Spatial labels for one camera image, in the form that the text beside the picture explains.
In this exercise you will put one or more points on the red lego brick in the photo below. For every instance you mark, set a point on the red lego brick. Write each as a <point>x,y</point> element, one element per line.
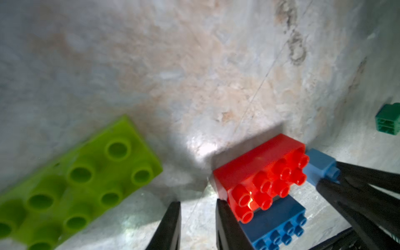
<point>252,180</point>

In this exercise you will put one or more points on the small light blue lego brick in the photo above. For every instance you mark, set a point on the small light blue lego brick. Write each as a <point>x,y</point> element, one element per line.
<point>321,166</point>

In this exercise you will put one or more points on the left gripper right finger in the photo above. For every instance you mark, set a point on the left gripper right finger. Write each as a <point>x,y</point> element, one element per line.
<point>229,235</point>

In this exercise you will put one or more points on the dark blue lego brick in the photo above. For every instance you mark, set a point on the dark blue lego brick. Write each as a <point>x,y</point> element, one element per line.
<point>278,225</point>

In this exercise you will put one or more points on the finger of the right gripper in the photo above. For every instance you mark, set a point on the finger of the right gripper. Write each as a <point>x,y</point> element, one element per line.
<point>382,179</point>
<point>368,214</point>

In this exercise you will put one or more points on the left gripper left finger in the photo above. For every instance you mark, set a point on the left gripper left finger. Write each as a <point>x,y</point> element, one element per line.
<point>168,233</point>

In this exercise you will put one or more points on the lime green lego brick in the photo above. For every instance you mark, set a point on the lime green lego brick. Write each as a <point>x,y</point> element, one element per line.
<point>65,196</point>

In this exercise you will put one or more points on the small dark green lego brick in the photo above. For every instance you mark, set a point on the small dark green lego brick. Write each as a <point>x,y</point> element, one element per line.
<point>388,119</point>

